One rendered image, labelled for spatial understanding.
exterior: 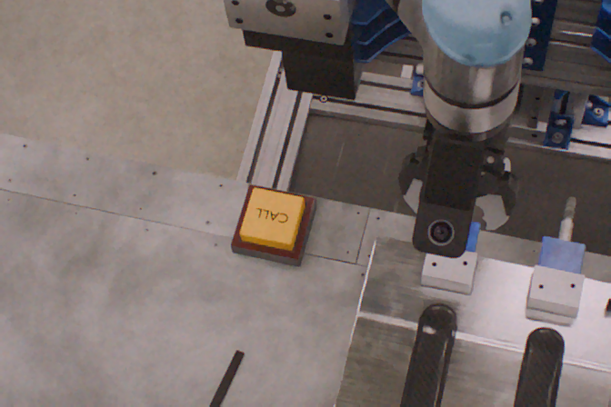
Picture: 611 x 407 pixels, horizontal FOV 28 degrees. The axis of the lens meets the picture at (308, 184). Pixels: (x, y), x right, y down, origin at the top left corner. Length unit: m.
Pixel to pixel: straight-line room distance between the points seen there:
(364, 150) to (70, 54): 0.72
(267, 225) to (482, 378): 0.30
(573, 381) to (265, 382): 0.33
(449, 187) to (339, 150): 1.10
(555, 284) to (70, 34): 1.53
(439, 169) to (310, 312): 0.39
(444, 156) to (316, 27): 0.39
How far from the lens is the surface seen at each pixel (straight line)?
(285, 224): 1.37
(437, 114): 0.98
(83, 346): 1.39
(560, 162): 2.11
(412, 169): 1.08
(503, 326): 1.26
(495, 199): 1.10
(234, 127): 2.39
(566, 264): 1.28
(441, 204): 1.02
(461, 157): 1.02
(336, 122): 2.14
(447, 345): 1.26
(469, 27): 0.86
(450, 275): 1.25
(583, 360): 1.26
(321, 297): 1.37
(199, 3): 2.56
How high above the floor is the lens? 2.08
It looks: 64 degrees down
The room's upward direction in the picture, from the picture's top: 9 degrees counter-clockwise
